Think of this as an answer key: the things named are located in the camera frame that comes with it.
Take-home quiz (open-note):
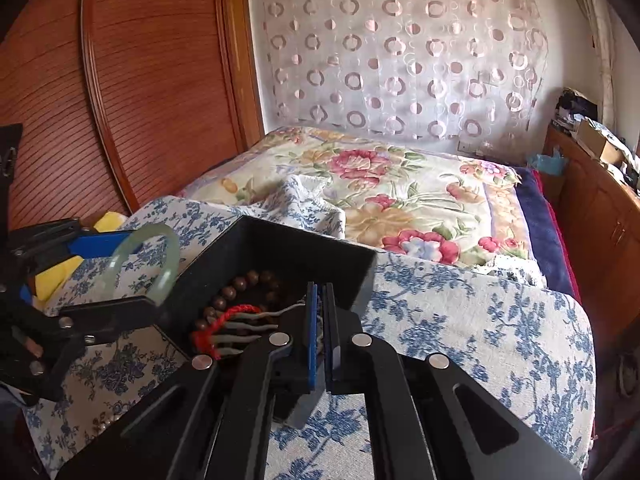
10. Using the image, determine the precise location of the navy blue blanket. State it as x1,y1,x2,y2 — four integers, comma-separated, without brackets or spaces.
515,167,581,301

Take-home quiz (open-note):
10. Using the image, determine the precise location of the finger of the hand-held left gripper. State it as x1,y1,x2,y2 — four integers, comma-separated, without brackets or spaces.
9,295,164,402
7,217,136,275

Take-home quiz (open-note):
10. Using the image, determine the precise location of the brown wooden bead bracelet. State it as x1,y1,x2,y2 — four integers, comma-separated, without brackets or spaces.
192,270,288,346

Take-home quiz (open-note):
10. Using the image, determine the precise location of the cardboard box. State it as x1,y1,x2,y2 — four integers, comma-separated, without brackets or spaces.
575,119,626,163

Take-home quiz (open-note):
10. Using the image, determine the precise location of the black jewelry box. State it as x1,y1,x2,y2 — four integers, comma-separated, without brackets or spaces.
150,215,378,361

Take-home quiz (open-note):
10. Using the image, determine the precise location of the pile of dark clothes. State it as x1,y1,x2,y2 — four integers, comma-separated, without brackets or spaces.
555,89,598,131

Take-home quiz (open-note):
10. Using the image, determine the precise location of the blue floral cloth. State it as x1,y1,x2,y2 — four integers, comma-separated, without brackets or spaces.
22,195,596,480

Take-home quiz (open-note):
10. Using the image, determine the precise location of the circle-patterned sheer curtain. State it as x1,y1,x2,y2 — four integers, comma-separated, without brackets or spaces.
247,0,551,143

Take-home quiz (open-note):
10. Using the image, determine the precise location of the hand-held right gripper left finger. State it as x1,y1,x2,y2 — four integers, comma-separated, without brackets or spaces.
55,282,322,480

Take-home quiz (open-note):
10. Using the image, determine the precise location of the wooden cabinet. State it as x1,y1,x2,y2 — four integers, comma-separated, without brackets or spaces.
542,125,640,341

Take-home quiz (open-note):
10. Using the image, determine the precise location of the green jade bangle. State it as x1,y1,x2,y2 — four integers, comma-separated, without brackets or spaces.
109,225,180,307

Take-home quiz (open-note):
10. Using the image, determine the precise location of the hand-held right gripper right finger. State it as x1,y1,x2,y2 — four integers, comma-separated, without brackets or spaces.
322,284,583,480

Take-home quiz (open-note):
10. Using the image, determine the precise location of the blue plastic bag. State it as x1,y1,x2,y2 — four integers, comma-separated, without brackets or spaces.
527,147,568,176

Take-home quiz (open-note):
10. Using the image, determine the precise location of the floral bedspread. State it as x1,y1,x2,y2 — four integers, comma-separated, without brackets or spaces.
175,125,546,281

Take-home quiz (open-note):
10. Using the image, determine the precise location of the beige window curtain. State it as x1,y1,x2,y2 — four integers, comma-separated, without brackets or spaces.
565,0,621,126

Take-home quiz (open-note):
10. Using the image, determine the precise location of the yellow plush toy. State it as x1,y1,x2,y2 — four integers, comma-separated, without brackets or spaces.
30,212,128,306

